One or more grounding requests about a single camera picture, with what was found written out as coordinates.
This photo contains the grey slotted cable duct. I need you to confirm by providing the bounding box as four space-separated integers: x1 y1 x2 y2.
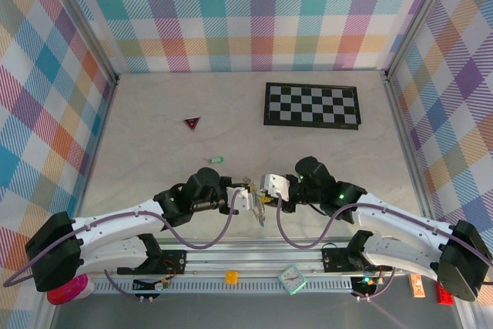
92 278 355 294

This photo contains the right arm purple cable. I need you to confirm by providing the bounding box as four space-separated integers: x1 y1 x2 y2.
275 190 493 303

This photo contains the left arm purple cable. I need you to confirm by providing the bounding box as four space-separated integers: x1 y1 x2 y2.
2 193 240 301

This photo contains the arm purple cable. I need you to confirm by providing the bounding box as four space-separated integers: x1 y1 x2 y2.
2 193 240 301
275 190 493 303

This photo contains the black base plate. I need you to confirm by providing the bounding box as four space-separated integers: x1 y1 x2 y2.
153 250 188 276
321 247 394 274

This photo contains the orange wooden block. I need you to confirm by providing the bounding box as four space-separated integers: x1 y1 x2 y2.
408 273 426 299

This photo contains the red toy brick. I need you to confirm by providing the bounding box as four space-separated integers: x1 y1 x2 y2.
434 282 455 304

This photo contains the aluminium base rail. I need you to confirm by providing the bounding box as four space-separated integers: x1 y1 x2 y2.
49 242 469 277

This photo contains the black grey chessboard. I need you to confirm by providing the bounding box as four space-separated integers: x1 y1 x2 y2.
263 82 363 132

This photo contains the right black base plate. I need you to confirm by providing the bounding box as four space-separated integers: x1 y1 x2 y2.
321 247 394 274

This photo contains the small circuit board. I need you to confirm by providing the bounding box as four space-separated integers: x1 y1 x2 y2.
350 274 386 296
132 277 170 292

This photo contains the steel band with key rings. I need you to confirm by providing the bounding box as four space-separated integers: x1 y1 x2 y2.
242 176 269 230

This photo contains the aluminium side rail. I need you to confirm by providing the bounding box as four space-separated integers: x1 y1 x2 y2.
383 72 444 245
71 74 121 245

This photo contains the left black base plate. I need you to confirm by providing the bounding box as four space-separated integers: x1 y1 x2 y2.
153 250 188 276

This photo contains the teal square clock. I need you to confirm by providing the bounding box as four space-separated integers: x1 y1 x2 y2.
277 264 307 294

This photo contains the aluminium frame post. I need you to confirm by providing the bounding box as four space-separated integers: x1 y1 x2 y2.
383 0 465 82
40 0 120 86

